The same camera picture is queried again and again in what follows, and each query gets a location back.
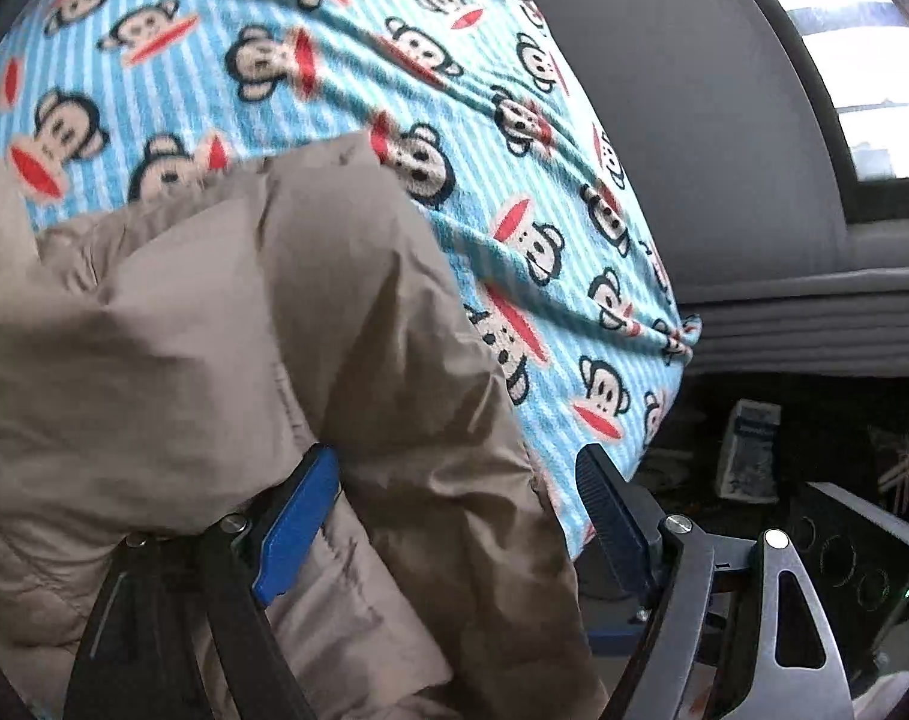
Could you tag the beige puffer jacket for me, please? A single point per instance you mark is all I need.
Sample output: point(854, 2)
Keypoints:
point(199, 330)

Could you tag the window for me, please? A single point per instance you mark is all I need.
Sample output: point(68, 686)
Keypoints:
point(852, 52)

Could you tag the blue monkey print blanket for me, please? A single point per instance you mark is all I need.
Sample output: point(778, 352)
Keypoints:
point(349, 52)

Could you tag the white and blue packet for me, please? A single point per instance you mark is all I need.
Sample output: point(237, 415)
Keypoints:
point(748, 454)

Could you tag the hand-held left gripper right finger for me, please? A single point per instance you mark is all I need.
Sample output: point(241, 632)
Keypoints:
point(612, 510)

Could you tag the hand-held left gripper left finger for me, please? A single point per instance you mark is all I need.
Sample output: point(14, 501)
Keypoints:
point(297, 525)

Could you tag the wooden sticks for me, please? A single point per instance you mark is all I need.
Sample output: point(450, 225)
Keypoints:
point(908, 465)

